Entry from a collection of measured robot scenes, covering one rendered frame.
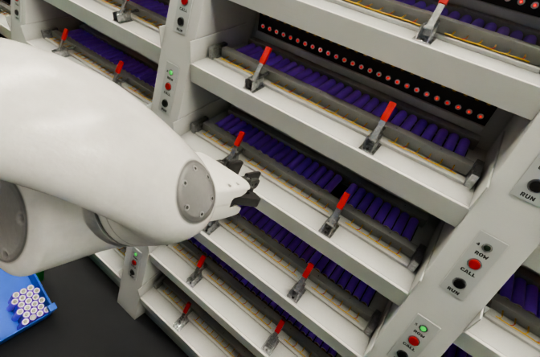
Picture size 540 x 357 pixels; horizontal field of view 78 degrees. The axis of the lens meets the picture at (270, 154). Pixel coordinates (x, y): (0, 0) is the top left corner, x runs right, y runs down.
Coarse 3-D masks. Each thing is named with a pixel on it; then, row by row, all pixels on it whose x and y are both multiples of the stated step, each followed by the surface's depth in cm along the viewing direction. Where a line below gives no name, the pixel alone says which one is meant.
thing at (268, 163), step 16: (208, 128) 84; (224, 144) 81; (240, 144) 80; (256, 160) 78; (272, 160) 77; (288, 176) 74; (320, 192) 71; (352, 208) 69; (368, 224) 67; (384, 240) 66; (400, 240) 64; (400, 256) 63
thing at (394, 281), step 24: (192, 120) 83; (216, 120) 90; (192, 144) 81; (264, 192) 72; (288, 216) 68; (312, 216) 69; (312, 240) 68; (336, 240) 65; (360, 240) 66; (432, 240) 65; (360, 264) 62; (384, 264) 63; (408, 264) 63; (384, 288) 61; (408, 288) 60
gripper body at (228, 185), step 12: (204, 156) 46; (216, 168) 43; (216, 180) 39; (228, 180) 41; (240, 180) 43; (216, 192) 37; (228, 192) 39; (240, 192) 41; (216, 204) 38; (228, 204) 40; (216, 216) 39; (228, 216) 42
